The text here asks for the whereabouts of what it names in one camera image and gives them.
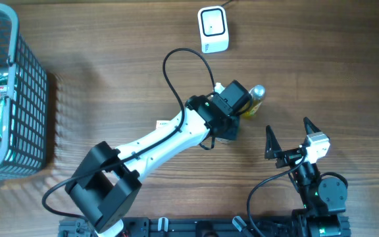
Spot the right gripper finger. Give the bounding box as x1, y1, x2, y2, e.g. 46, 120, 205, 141
265, 125, 282, 159
303, 117, 321, 134

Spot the yellow Vim dish soap bottle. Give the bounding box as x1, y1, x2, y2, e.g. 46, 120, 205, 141
241, 84, 266, 118

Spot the green lid jar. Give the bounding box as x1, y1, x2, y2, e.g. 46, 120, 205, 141
215, 137, 235, 144

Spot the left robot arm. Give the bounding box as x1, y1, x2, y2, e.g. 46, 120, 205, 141
65, 81, 251, 236

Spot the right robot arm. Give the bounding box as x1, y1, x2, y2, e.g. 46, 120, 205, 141
265, 117, 351, 237

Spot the white barcode scanner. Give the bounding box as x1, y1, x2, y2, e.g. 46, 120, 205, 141
197, 5, 230, 54

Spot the grey plastic mesh basket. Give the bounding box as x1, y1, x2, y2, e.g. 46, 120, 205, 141
0, 3, 49, 180

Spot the right black camera cable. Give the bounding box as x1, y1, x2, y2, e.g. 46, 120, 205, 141
245, 147, 308, 237

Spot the black camera cable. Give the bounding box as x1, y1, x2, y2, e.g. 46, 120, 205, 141
41, 47, 216, 222
245, 147, 308, 237

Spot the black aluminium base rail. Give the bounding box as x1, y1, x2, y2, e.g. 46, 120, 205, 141
57, 215, 351, 237

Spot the left black camera cable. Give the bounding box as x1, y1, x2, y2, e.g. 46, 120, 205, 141
41, 47, 216, 222

